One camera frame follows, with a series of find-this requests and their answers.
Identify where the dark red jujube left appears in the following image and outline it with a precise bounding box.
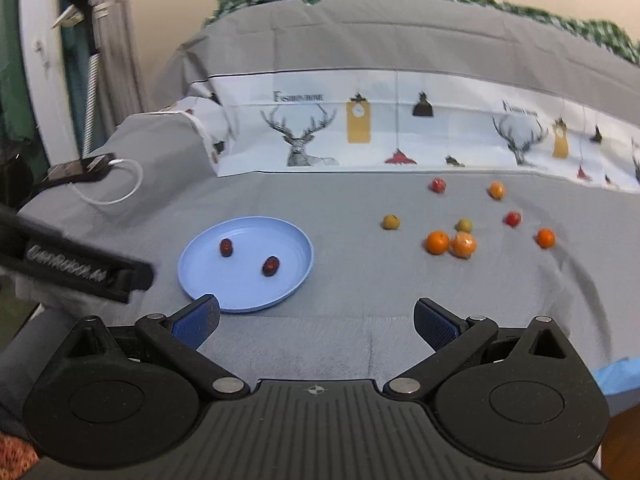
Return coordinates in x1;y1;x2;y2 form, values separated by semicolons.
219;238;233;258

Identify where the grey sofa cover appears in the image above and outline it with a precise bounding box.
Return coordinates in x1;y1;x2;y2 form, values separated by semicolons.
14;0;639;382

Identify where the grey curtain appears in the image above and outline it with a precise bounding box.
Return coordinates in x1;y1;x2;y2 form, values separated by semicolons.
94;0;149;144

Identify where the black smartphone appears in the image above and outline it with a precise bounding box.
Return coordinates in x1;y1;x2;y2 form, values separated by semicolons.
41;153;115;188

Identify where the netted orange mandarin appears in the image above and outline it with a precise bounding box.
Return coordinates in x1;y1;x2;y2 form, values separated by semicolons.
449;231;477;259

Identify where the deer print white cloth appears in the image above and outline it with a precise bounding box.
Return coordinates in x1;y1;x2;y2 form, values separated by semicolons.
170;70;639;193

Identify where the smooth orange mandarin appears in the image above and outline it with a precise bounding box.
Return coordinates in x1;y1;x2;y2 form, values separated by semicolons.
423;231;450;256

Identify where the red cherry tomato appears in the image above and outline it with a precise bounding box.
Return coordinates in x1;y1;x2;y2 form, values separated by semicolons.
430;178;447;194
503;210;522;228

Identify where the small orange kumquat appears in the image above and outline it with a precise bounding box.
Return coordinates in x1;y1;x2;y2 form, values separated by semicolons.
488;181;506;200

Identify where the light blue plate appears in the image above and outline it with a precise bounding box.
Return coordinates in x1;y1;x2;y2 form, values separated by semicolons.
177;216;314;314

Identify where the yellow-green fruit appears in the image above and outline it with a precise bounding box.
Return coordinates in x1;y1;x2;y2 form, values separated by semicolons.
381;214;401;230
454;218;473;234

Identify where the dark red jujube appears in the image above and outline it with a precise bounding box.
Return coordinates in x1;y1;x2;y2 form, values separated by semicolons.
219;238;233;258
262;256;280;278

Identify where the white charging cable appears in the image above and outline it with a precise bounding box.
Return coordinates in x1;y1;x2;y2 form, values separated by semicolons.
69;158;144;207

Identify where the dark red jujube right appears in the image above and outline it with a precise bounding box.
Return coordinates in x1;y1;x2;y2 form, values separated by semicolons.
262;256;280;278

